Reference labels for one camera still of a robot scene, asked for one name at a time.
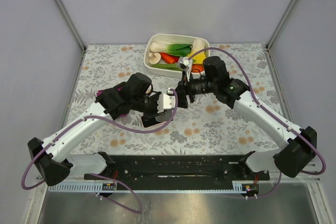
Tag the purple snack packet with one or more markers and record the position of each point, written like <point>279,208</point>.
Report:
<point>113,101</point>

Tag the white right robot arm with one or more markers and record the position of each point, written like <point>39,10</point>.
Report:
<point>295,144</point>

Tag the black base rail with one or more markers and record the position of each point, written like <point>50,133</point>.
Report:
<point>179,172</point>

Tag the toy red chili pepper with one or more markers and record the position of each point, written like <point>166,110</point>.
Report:
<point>169,58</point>

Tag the toy orange tomato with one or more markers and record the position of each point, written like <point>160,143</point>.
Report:
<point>197,68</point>

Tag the toy bok choy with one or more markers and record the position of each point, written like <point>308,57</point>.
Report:
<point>179,50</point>

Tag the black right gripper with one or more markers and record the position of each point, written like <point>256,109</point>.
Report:
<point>182,94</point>

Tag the toy mushroom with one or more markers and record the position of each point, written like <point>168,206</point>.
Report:
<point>154,58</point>

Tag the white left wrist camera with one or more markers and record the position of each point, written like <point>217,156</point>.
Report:
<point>166,101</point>

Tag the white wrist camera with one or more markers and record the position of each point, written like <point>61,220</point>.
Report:
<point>185,64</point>
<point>166,101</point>

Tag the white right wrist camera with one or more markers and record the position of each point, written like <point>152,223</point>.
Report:
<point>185,64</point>

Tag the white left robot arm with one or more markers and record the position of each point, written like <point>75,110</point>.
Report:
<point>52,156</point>

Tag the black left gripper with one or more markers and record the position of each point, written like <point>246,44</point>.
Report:
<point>151,111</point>

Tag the white rectangular food container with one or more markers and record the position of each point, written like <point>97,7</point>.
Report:
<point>175,39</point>

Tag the toy green bean pod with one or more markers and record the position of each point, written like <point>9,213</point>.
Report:
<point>167,66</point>

